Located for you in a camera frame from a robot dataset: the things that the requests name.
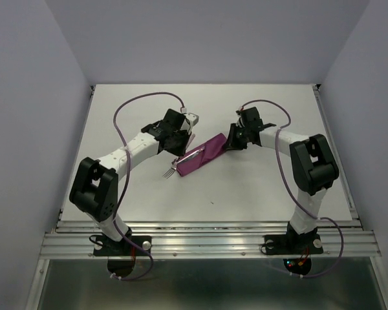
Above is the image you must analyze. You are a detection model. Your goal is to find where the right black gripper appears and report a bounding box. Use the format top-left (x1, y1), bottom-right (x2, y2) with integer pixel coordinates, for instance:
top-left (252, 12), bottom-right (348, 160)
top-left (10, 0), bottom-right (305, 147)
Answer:
top-left (222, 122), bottom-right (250, 150)

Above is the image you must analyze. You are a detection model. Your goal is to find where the pink handled knife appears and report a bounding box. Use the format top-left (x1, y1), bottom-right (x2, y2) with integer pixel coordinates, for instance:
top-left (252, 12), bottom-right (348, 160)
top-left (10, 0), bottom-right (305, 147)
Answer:
top-left (178, 147), bottom-right (205, 163)

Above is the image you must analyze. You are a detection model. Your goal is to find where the purple cloth napkin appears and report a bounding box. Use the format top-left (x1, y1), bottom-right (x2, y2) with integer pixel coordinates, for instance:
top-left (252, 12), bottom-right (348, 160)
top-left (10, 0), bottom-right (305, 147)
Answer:
top-left (177, 133), bottom-right (227, 177)

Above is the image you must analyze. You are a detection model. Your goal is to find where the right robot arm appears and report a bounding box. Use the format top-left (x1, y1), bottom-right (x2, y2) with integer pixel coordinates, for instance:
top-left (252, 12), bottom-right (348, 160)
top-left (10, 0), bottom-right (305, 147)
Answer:
top-left (224, 107), bottom-right (340, 255)

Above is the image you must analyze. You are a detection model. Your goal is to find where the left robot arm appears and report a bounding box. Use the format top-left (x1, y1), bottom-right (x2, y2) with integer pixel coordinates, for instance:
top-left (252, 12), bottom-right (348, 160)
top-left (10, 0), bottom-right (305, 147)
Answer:
top-left (69, 109), bottom-right (199, 254)

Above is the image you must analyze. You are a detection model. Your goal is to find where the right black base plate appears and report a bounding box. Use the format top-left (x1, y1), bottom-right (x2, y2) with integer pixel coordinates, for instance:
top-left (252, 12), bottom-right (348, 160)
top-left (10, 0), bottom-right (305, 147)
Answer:
top-left (260, 234), bottom-right (323, 257)

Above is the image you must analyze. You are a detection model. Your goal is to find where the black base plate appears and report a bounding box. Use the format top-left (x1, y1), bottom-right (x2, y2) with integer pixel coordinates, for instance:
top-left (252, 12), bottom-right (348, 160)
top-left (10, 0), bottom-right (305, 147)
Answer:
top-left (89, 234), bottom-right (152, 257)
top-left (260, 234), bottom-right (323, 257)

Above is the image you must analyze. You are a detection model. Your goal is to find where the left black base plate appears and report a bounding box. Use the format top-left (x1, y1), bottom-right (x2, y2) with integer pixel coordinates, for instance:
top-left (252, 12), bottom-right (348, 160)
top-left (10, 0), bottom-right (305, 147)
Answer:
top-left (89, 234), bottom-right (152, 257)

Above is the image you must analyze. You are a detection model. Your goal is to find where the aluminium rail frame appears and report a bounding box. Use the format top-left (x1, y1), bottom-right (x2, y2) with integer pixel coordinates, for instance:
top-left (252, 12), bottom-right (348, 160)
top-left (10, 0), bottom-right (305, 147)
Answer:
top-left (27, 84), bottom-right (388, 309)

